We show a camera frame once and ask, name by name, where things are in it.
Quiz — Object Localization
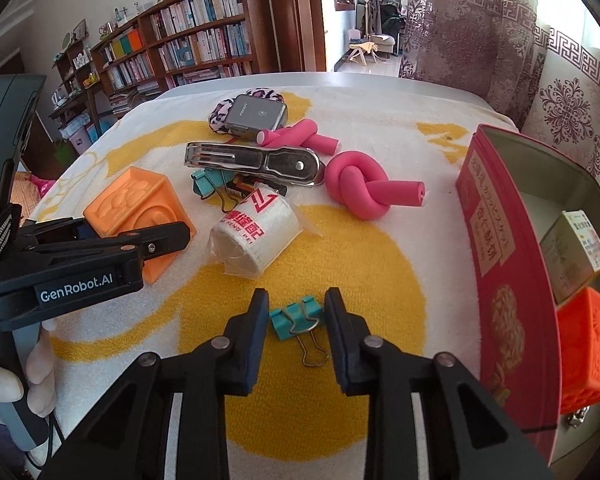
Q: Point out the white plastic bin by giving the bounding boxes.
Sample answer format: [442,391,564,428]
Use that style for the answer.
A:
[60,112,101,157]

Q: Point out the purple sheer patterned curtain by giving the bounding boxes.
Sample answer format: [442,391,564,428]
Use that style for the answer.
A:
[397,0,538,126]

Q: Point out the dark orange rubber cube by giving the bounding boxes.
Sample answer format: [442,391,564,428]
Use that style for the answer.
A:
[555,286,600,415]

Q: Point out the leopard print scrunchie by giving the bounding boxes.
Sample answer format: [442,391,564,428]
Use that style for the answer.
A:
[208,87,286,135]

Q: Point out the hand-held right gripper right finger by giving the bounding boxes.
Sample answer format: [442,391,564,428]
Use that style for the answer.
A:
[324,287,556,480]

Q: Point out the white patterned curtain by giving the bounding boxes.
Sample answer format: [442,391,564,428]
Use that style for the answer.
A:
[517,10,600,186]

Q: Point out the light orange rubber cube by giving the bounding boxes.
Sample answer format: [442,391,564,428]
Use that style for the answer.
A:
[83,166,197,286]

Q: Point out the grey armchair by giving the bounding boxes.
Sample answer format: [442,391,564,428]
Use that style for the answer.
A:
[370,32,397,58]

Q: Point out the black cable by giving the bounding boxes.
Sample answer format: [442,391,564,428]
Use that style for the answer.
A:
[25,407,67,468]

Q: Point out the silver nail clipper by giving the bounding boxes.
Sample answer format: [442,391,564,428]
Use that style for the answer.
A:
[564,404,592,430]

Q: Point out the person's left hand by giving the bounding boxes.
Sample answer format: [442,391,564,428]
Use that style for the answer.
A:
[0,317,57,418]

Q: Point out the pale green ointment box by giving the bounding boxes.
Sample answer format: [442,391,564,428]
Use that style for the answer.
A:
[539,210,600,306]

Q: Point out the red rectangular tin box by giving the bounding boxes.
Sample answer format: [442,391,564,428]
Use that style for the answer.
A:
[455,124,600,467]

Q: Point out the rows of books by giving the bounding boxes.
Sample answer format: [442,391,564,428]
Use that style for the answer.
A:
[100,0,256,111]

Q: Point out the small black orange object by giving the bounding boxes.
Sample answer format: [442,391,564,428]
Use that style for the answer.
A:
[230,175,287,198]

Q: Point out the white bandage roll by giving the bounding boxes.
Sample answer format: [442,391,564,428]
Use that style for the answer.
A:
[207,187,323,280]

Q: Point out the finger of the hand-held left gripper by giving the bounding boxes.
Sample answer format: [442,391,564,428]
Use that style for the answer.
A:
[17,216,98,241]
[82,221,191,263]

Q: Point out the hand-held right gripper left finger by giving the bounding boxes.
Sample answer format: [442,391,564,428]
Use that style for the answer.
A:
[35,287,271,480]

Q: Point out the pink cloth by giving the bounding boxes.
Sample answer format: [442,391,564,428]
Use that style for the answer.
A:
[27,172,57,198]

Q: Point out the pink foam hair curler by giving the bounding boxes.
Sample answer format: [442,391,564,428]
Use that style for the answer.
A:
[325,150,426,221]
[256,119,341,155]

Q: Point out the wooden bookshelf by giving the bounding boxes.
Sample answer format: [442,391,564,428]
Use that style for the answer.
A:
[50,0,281,126]

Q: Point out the yellow white printed towel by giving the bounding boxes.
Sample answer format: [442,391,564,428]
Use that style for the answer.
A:
[30,84,526,480]

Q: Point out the teal binder clip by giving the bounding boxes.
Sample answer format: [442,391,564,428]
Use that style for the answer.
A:
[269,296,331,368]
[190,167,243,213]

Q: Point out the small wooden stool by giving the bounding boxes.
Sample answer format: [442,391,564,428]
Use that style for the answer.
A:
[349,40,381,66]

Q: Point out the grey power bank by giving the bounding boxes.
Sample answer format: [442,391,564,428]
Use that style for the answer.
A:
[223,94,288,142]

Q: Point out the wooden door frame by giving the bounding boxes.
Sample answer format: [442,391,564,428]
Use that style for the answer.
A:
[275,0,328,73]

